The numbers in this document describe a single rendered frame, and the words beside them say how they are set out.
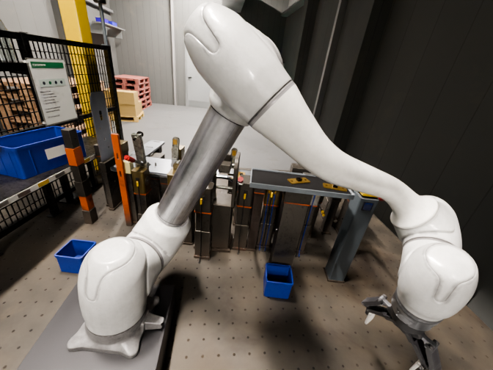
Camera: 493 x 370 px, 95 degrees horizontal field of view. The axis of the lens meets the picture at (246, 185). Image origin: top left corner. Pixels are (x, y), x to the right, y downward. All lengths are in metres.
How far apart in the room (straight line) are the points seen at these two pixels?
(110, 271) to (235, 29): 0.56
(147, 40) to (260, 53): 9.08
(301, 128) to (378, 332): 0.90
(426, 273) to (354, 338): 0.58
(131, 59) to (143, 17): 1.32
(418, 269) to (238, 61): 0.47
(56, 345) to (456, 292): 0.91
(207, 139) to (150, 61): 8.87
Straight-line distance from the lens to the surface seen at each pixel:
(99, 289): 0.66
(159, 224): 0.73
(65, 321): 0.92
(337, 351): 1.00
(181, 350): 0.92
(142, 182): 1.15
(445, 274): 0.53
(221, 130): 0.56
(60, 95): 1.63
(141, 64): 9.49
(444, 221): 0.64
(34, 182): 1.22
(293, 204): 0.87
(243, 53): 0.37
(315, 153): 0.39
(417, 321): 0.65
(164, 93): 9.37
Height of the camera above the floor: 1.52
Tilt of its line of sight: 27 degrees down
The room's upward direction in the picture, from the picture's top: 7 degrees clockwise
